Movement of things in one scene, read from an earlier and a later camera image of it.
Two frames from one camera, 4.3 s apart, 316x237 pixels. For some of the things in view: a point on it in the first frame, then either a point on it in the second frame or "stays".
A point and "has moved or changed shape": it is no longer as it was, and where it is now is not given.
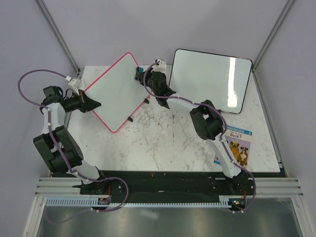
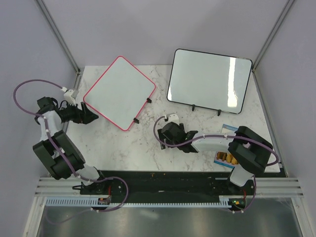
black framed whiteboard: (200, 77) stays
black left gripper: (89, 104) -> (84, 116)
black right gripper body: (148, 82) -> (162, 137)
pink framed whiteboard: (118, 92) has moved or changed shape
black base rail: (116, 183) stays
